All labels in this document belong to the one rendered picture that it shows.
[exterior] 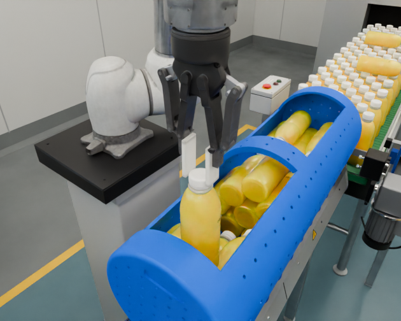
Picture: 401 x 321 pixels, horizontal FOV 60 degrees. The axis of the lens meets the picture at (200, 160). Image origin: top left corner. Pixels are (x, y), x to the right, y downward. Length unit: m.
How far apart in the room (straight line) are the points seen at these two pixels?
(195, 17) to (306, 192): 0.53
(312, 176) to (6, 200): 2.42
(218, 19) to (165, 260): 0.37
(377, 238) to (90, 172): 1.17
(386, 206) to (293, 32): 4.58
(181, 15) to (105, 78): 0.66
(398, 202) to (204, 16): 1.23
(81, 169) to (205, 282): 0.65
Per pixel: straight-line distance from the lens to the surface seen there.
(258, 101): 1.52
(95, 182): 1.05
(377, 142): 1.68
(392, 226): 1.61
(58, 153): 1.21
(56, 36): 3.57
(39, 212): 2.72
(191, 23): 0.42
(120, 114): 1.09
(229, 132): 0.47
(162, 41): 1.07
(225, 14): 0.43
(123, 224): 1.19
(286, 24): 5.89
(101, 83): 1.06
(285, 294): 1.02
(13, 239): 2.59
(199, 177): 0.55
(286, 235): 0.74
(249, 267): 0.64
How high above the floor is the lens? 1.68
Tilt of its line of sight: 34 degrees down
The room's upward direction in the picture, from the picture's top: straight up
